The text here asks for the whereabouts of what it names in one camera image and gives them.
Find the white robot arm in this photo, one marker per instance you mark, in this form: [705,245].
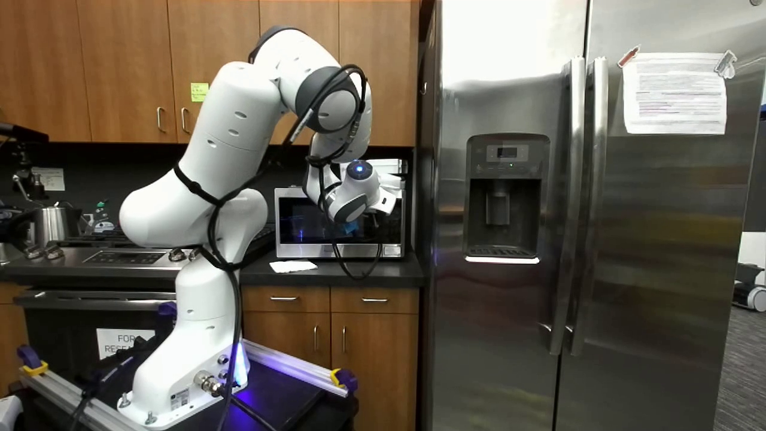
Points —
[207,201]

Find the black stainless microwave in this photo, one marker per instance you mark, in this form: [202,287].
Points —
[302,231]

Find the white container stack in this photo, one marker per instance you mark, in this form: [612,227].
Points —
[390,173]

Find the white paper napkin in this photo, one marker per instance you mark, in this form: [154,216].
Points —
[292,266]

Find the wooden lower cabinet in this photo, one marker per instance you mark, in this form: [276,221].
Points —
[368,331]

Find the wooden upper cabinet right door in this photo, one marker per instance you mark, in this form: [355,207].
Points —
[381,39]

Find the wooden cabinet door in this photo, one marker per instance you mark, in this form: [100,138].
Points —
[381,39]
[311,15]

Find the stainless steel refrigerator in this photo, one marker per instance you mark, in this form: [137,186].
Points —
[577,275]

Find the black robot cart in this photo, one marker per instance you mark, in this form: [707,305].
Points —
[273,399]

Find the wooden upper cabinet left door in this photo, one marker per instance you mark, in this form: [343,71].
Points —
[311,15]

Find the yellow sticky note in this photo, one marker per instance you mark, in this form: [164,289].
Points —
[200,92]

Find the black gas stove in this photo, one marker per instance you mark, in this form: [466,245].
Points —
[87,302]

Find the white paper notice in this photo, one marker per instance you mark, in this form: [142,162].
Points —
[676,92]

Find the silver kettle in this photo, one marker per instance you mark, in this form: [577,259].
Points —
[53,223]

